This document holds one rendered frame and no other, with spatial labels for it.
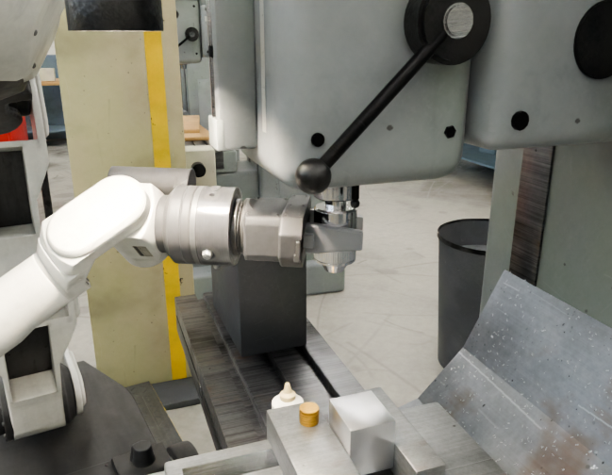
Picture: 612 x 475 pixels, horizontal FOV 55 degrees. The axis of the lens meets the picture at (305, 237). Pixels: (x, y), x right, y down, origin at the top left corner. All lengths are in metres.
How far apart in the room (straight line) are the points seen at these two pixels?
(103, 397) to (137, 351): 0.97
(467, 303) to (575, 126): 2.01
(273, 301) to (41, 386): 0.58
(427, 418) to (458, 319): 1.89
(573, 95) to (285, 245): 0.31
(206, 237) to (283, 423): 0.23
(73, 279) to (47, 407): 0.77
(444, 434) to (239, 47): 0.49
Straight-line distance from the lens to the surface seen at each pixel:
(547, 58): 0.60
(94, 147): 2.32
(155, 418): 1.83
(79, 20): 0.49
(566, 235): 0.90
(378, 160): 0.54
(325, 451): 0.65
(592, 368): 0.87
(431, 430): 0.76
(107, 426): 1.54
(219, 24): 0.56
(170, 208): 0.64
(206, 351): 1.06
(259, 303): 0.99
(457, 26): 0.52
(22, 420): 1.42
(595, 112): 0.65
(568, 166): 0.89
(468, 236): 2.91
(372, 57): 0.52
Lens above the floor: 1.44
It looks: 19 degrees down
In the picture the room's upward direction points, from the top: straight up
